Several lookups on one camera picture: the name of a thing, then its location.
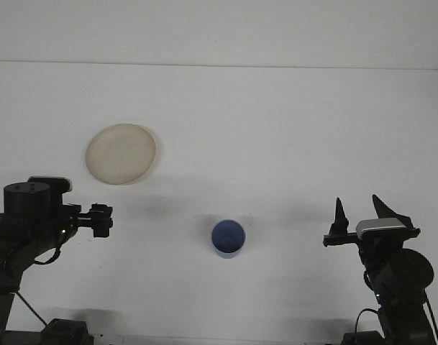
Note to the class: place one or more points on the pale blue cup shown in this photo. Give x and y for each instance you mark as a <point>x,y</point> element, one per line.
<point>227,237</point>

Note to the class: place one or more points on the pale round plate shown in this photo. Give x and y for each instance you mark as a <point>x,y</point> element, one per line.
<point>119,154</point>

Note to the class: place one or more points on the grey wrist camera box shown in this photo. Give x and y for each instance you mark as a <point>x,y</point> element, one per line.
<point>380,225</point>
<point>57,182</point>

